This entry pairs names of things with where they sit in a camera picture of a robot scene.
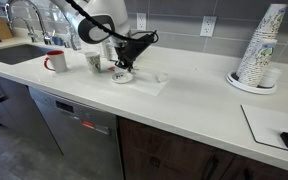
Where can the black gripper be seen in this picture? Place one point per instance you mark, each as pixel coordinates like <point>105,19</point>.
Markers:
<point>130,50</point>

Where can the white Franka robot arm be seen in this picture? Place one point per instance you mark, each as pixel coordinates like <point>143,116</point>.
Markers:
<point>97,20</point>

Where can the small white saucer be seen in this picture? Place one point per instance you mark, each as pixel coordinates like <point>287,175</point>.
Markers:
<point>122,78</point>

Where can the small sachet packet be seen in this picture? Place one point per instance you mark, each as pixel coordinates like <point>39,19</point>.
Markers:
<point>111,68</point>

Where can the grey napkin dispenser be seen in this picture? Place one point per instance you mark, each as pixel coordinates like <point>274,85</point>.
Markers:
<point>110,51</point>

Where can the printed paper cup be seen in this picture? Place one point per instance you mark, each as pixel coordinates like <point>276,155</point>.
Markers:
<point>93,62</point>

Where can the stack of white paper towels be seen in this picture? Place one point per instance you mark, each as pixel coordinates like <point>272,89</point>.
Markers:
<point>94,48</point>

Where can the clear bottle green cap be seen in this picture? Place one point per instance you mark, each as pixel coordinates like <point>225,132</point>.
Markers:
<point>74,41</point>

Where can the clear soap dispenser bottle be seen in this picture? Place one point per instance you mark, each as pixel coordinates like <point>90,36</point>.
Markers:
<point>66,40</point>

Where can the blue sponge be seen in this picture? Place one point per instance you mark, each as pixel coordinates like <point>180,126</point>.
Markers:
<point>57,41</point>

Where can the stainless steel dishwasher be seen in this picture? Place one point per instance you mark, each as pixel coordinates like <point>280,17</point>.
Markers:
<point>77,133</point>

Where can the tall chrome faucet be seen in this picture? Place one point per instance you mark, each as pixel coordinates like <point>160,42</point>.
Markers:
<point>39,18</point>

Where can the small chrome faucet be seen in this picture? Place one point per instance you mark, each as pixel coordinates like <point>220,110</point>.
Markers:
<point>30,31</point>

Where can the wooden base cabinet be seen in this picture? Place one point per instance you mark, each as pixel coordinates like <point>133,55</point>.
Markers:
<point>170,156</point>
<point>14,113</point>

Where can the undermount kitchen sink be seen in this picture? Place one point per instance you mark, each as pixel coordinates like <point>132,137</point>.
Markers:
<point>15,54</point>

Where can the white round tray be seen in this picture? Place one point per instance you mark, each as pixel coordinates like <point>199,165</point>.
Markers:
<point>237,85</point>

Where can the wooden cutting board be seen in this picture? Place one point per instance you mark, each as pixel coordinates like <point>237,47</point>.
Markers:
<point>2,29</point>

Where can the short stack printed paper cups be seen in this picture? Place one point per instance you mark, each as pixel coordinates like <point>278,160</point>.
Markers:
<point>259,65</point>

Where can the stack of white lids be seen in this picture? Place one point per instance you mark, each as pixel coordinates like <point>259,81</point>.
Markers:
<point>271,78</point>

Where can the tall stack printed paper cups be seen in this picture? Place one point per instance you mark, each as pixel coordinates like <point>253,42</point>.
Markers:
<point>270,23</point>

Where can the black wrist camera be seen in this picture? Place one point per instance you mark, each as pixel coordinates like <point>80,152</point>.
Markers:
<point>145,36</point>

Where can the white wall outlet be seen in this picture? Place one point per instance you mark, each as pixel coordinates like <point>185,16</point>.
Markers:
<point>208,26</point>
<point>141,21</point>

